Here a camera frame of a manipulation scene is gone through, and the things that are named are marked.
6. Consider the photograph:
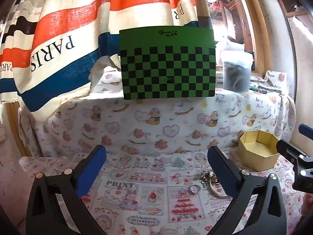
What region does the clear plastic jar with lid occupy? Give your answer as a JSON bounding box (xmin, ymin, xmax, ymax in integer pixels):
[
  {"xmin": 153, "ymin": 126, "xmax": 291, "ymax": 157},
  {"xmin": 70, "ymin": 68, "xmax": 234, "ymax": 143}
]
[{"xmin": 219, "ymin": 50, "xmax": 254, "ymax": 93}]

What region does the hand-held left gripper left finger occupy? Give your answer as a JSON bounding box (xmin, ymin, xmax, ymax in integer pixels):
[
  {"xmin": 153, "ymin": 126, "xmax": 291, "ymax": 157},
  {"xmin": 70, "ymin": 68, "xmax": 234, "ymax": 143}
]
[{"xmin": 26, "ymin": 145, "xmax": 108, "ymax": 235}]

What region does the bear print cloth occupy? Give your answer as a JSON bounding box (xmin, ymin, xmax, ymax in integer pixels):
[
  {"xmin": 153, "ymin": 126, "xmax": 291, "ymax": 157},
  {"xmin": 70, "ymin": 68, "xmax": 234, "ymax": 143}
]
[{"xmin": 19, "ymin": 66, "xmax": 294, "ymax": 157}]

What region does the silver bangle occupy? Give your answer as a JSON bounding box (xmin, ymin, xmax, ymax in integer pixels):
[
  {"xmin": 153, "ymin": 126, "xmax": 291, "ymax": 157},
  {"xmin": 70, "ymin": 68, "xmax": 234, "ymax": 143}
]
[{"xmin": 208, "ymin": 177, "xmax": 233, "ymax": 199}]

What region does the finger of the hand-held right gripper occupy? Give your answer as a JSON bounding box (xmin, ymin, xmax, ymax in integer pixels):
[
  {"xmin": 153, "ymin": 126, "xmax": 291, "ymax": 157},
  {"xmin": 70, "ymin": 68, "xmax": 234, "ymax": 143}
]
[
  {"xmin": 276, "ymin": 139, "xmax": 309, "ymax": 162},
  {"xmin": 298, "ymin": 124, "xmax": 313, "ymax": 140}
]

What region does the person's right hand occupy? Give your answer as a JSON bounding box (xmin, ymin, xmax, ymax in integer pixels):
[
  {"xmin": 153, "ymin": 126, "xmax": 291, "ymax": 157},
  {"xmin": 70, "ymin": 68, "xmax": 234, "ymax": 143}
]
[{"xmin": 301, "ymin": 192, "xmax": 313, "ymax": 216}]

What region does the white plastic bag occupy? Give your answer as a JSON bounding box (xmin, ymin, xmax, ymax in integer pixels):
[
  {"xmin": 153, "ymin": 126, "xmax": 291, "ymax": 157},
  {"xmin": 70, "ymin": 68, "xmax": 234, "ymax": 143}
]
[{"xmin": 215, "ymin": 37, "xmax": 245, "ymax": 52}]

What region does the green checkered board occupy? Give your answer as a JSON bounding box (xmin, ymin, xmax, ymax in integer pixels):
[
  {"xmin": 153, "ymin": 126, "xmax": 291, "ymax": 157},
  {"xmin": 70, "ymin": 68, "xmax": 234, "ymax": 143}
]
[{"xmin": 119, "ymin": 26, "xmax": 217, "ymax": 100}]

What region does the wooden window frame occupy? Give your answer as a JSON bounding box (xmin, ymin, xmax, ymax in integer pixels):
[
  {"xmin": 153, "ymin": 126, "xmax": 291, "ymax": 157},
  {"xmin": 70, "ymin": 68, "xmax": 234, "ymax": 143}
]
[{"xmin": 228, "ymin": 0, "xmax": 271, "ymax": 77}]

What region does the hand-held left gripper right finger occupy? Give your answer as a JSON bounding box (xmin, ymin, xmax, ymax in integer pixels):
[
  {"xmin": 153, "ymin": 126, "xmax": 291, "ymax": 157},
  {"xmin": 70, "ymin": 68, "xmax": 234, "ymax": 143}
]
[{"xmin": 207, "ymin": 146, "xmax": 287, "ymax": 235}]

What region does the strawberry print cloth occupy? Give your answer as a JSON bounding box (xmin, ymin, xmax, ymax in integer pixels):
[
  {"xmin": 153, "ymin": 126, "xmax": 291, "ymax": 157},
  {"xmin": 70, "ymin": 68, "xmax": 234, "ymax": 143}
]
[{"xmin": 18, "ymin": 147, "xmax": 307, "ymax": 235}]

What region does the striped printed curtain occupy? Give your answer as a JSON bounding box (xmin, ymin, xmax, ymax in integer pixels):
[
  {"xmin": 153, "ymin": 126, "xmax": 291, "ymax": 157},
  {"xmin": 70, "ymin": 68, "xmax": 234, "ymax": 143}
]
[{"xmin": 0, "ymin": 0, "xmax": 211, "ymax": 123}]

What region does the gold charm jewelry cluster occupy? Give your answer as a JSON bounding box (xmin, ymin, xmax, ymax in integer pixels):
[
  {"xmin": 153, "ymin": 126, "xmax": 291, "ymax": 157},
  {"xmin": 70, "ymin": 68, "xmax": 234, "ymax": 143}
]
[{"xmin": 197, "ymin": 170, "xmax": 221, "ymax": 185}]

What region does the yellow octagonal cardboard box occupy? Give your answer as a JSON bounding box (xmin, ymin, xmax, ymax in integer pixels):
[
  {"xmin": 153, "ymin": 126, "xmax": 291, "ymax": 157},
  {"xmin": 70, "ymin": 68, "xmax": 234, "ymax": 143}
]
[{"xmin": 238, "ymin": 130, "xmax": 280, "ymax": 172}]

